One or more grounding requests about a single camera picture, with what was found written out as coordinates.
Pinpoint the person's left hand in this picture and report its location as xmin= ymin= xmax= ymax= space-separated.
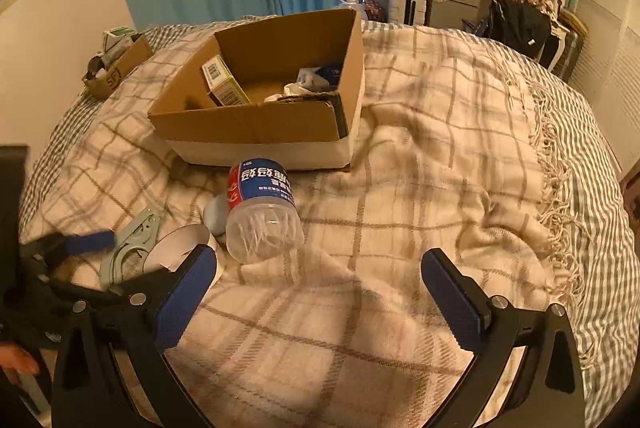
xmin=0 ymin=342 xmax=41 ymax=385

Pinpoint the dark floral bag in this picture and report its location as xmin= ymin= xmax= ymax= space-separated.
xmin=362 ymin=0 xmax=389 ymax=23

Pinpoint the small cardboard box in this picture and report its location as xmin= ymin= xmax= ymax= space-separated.
xmin=82 ymin=33 xmax=154 ymax=102

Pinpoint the large cardboard box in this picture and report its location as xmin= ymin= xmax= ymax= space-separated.
xmin=147 ymin=8 xmax=365 ymax=173

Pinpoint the plaid fringed blanket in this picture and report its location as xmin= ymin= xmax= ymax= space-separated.
xmin=20 ymin=20 xmax=576 ymax=428

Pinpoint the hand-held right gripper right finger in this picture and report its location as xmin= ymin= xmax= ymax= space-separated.
xmin=420 ymin=248 xmax=587 ymax=428

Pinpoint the pale green tape dispenser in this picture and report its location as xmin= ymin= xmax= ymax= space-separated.
xmin=99 ymin=206 xmax=164 ymax=291

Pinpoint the green white carton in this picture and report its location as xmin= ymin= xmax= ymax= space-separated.
xmin=102 ymin=27 xmax=137 ymax=55

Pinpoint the black clothing heap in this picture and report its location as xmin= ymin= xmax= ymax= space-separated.
xmin=487 ymin=0 xmax=552 ymax=60

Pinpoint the blue white packet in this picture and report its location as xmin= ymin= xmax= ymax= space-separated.
xmin=316 ymin=64 xmax=344 ymax=89

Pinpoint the small green yellow carton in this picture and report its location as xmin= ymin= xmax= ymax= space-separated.
xmin=201 ymin=56 xmax=251 ymax=108

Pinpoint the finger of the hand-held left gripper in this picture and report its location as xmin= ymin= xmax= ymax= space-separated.
xmin=20 ymin=230 xmax=117 ymax=267
xmin=35 ymin=275 xmax=132 ymax=309

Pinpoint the white tape roll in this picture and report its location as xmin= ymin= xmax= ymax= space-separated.
xmin=146 ymin=225 xmax=226 ymax=287

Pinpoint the white chair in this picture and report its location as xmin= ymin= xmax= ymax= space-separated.
xmin=541 ymin=14 xmax=572 ymax=73

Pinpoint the white crumpled wrapper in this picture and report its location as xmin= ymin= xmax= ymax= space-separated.
xmin=264 ymin=68 xmax=332 ymax=104

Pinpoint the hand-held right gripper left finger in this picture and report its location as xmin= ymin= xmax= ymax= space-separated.
xmin=50 ymin=244 xmax=219 ymax=428

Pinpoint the clear plastic bottle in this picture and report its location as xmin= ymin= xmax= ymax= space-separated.
xmin=225 ymin=158 xmax=306 ymax=265

